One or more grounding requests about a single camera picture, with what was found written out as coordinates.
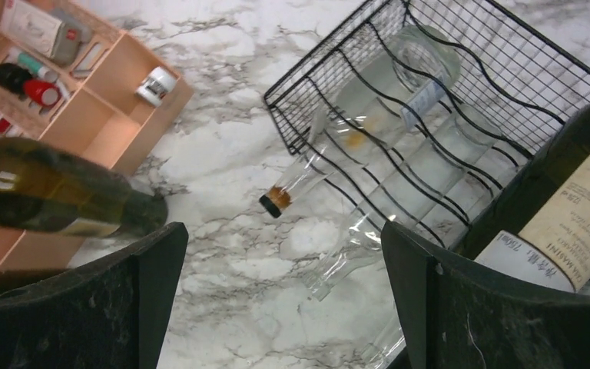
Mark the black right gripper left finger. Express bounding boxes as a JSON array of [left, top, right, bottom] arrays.
[[0, 222, 189, 368]]

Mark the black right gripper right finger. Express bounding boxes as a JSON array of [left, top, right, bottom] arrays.
[[381, 222, 590, 368]]

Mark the green bottle cream label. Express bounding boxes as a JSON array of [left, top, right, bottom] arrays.
[[453, 105, 590, 293]]

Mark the green bottle brown Primitivo label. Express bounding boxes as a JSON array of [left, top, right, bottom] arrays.
[[0, 137, 168, 239]]

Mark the clear empty glass bottle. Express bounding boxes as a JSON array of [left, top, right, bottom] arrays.
[[303, 105, 502, 301]]

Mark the clear bottle with cork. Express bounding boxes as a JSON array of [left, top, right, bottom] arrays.
[[259, 25, 461, 218]]

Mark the small white jar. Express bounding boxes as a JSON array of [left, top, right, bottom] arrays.
[[135, 67, 177, 108]]

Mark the peach plastic file organizer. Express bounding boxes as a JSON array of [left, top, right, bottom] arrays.
[[0, 1, 193, 271]]

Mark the red and black marker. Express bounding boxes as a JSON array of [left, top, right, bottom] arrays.
[[0, 63, 61, 107]]

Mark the white grey box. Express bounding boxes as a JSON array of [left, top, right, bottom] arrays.
[[0, 1, 93, 66]]

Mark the black wire wine rack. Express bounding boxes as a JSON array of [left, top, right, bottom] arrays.
[[260, 1, 590, 254]]

